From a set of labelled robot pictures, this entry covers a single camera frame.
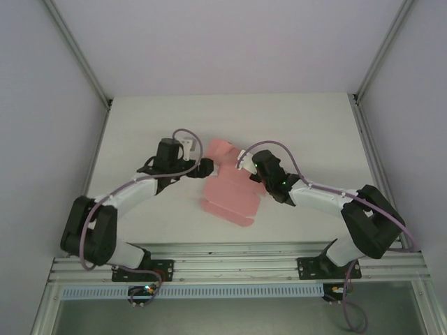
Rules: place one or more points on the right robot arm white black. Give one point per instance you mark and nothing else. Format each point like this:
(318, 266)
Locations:
(321, 199)

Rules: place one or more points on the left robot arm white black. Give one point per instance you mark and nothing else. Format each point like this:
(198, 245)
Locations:
(132, 190)

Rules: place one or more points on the left control board with LEDs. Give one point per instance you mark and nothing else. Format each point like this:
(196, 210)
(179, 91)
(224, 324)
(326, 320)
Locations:
(143, 290)

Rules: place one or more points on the right control board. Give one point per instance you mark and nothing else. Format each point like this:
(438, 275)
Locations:
(333, 291)

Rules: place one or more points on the aluminium table side rail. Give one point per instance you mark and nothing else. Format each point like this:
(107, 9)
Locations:
(99, 143)
(377, 164)

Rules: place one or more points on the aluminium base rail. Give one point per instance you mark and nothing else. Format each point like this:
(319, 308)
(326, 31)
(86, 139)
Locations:
(230, 261)

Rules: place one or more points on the aluminium frame post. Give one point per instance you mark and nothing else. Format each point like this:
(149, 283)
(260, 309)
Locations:
(382, 52)
(80, 56)

